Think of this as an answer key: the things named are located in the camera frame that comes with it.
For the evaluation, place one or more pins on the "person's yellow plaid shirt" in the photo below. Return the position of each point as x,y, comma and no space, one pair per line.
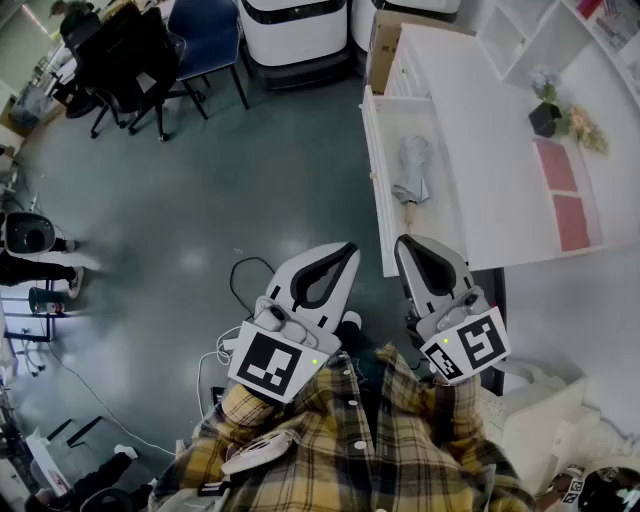
320,450

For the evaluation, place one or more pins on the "pink mat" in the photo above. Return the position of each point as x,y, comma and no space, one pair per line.
555,165
571,222

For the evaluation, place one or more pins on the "blue chair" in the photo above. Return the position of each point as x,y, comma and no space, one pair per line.
205,35

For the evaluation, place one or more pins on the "grey umbrella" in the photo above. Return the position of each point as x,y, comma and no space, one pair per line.
415,165

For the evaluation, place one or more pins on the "white and black machine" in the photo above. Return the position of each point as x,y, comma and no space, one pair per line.
400,20
295,35

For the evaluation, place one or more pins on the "white desk with drawer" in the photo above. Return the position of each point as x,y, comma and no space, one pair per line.
480,150

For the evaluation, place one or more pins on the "person's right forearm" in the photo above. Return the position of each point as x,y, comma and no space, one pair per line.
457,410

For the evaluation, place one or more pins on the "round grey bin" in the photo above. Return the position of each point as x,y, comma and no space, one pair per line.
30,232

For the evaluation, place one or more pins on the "person's left forearm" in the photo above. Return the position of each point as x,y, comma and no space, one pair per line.
250,405

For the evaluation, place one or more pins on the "white shelf unit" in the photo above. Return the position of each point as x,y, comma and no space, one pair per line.
545,30

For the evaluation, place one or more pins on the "white phone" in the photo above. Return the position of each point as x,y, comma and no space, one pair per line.
250,457

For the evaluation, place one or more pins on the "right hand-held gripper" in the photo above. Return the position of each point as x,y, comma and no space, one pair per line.
470,345

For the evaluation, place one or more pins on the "black office chair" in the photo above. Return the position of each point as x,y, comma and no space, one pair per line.
125,60

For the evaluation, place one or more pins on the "purple flower bunch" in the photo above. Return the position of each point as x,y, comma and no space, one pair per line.
545,80

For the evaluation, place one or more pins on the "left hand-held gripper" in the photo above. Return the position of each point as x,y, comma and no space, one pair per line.
280,360

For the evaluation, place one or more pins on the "red book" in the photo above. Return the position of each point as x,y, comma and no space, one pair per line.
590,7

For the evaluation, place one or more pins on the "person's black trousers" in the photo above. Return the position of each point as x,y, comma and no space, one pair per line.
352,342

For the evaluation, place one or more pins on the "yellow flower bunch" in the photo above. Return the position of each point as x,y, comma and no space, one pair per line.
587,130

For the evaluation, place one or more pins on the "brown cardboard box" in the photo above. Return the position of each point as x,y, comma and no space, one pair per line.
382,50

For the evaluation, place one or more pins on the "person's white shoe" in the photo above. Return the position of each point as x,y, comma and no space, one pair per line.
353,319

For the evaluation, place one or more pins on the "black flower vase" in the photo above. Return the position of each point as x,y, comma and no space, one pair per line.
544,120

